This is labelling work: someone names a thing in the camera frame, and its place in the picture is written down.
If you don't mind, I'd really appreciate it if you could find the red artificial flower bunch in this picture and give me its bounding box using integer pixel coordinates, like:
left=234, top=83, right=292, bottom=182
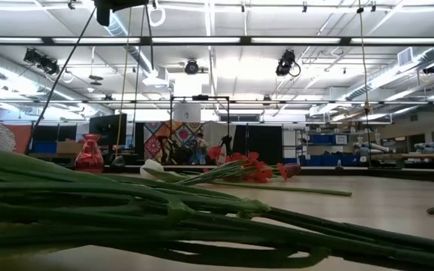
left=206, top=145, right=353, bottom=197
left=178, top=160, right=274, bottom=186

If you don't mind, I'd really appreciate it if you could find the black stand frame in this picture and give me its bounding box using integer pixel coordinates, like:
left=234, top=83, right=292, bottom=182
left=169, top=93, right=231, bottom=166

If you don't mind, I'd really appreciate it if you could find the long black cable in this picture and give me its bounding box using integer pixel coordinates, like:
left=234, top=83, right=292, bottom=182
left=24, top=6, right=98, bottom=154

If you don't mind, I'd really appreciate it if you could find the blue storage bin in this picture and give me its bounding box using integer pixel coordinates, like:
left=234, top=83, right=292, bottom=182
left=310, top=134, right=349, bottom=146

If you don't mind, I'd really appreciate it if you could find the black overhead light bar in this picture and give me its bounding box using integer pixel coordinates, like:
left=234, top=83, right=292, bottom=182
left=0, top=35, right=434, bottom=47

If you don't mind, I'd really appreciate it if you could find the grey ceiling vent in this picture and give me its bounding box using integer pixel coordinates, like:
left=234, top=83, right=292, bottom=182
left=396, top=46, right=414, bottom=68

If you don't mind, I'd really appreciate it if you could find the round black ceiling camera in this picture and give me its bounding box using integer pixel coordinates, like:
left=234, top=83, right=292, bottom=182
left=184, top=59, right=200, bottom=75

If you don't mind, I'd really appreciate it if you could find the orange panel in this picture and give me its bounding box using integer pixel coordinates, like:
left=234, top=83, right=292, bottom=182
left=5, top=123, right=33, bottom=154

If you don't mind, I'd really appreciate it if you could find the person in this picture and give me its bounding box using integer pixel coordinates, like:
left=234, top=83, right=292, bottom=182
left=192, top=132, right=211, bottom=166

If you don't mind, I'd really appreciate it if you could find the black hanging cable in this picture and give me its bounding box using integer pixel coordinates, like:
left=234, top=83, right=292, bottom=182
left=130, top=3, right=155, bottom=148

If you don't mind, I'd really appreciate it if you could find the yellow and black hanging cord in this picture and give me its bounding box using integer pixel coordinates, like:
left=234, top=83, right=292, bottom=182
left=356, top=0, right=373, bottom=169

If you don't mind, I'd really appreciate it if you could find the white artificial tulip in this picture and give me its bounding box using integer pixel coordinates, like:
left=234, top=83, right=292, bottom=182
left=140, top=158, right=192, bottom=184

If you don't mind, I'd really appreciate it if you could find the dark red artificial tulip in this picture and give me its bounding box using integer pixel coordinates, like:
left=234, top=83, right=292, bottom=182
left=285, top=163, right=302, bottom=178

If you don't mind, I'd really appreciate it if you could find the black monitor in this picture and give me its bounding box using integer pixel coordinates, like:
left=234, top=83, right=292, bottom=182
left=88, top=113, right=128, bottom=148

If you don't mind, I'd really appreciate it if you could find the background wooden table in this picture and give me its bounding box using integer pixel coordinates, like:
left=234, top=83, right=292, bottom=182
left=369, top=152, right=434, bottom=161

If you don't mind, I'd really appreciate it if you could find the white hanging box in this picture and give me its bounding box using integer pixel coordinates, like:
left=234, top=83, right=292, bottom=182
left=173, top=103, right=202, bottom=123

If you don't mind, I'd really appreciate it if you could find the blue box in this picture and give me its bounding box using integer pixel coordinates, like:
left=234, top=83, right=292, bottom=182
left=32, top=140, right=58, bottom=154

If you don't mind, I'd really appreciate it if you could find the white hanging ring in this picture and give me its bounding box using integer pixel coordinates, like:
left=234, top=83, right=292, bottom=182
left=148, top=0, right=167, bottom=28

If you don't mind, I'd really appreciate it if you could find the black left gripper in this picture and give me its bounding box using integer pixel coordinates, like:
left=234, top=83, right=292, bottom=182
left=93, top=0, right=149, bottom=27

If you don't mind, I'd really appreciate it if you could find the large white flower bunch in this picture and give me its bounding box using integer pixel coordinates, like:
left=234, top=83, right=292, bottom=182
left=0, top=116, right=434, bottom=271

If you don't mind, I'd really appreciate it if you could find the colourful patterned quilt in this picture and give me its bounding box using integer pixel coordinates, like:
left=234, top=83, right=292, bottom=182
left=143, top=120, right=205, bottom=166

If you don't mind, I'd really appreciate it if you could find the silver ceiling air duct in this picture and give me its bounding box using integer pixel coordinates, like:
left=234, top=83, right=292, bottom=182
left=0, top=44, right=90, bottom=114
left=344, top=47, right=434, bottom=102

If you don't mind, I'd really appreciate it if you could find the black rounded object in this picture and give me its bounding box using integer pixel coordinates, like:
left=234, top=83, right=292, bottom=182
left=110, top=154, right=127, bottom=169

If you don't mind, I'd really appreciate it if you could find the distant overhead light bar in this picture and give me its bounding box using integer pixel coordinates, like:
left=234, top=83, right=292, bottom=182
left=0, top=98, right=434, bottom=106

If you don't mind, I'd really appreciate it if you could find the brown cardboard box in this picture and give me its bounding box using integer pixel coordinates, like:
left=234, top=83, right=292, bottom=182
left=56, top=139, right=86, bottom=155

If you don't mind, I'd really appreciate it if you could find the black ceiling camera with cable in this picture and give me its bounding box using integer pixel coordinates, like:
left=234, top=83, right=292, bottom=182
left=275, top=48, right=301, bottom=78

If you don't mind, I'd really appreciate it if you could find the black curtain panel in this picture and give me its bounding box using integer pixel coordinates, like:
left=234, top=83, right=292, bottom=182
left=234, top=124, right=284, bottom=166

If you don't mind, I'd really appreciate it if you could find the black aluminium rig frame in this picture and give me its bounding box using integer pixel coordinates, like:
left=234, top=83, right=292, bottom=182
left=62, top=163, right=434, bottom=184

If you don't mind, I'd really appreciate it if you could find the blue low cabinet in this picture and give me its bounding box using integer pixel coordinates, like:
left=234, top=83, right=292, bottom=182
left=283, top=154, right=358, bottom=167

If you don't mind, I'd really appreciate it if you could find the red glass vase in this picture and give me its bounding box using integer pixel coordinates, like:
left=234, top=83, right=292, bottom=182
left=74, top=133, right=105, bottom=175

